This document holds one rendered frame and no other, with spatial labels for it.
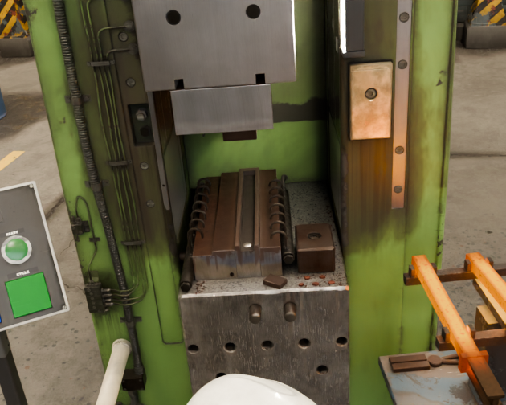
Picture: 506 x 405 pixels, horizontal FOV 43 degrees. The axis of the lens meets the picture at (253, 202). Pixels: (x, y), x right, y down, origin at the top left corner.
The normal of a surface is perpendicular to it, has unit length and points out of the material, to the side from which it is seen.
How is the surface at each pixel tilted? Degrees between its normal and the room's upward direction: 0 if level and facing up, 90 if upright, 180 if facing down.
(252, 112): 90
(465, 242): 0
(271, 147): 90
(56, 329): 0
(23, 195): 60
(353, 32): 90
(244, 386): 16
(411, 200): 90
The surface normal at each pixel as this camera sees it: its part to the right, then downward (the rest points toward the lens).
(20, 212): 0.33, -0.11
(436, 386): -0.07, -0.89
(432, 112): -0.01, 0.46
